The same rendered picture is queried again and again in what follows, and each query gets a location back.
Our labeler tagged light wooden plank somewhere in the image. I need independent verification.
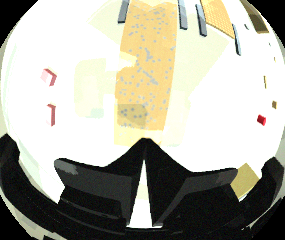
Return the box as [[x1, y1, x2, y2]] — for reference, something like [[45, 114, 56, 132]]
[[113, 0, 178, 148]]

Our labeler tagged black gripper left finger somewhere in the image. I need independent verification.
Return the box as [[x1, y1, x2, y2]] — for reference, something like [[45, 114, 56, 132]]
[[53, 137, 146, 225]]

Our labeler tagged small red cylinder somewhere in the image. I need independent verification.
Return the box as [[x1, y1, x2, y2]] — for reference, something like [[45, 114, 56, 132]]
[[257, 115, 267, 125]]

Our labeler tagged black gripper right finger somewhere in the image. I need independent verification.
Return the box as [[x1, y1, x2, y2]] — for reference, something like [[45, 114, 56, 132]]
[[143, 137, 238, 227]]

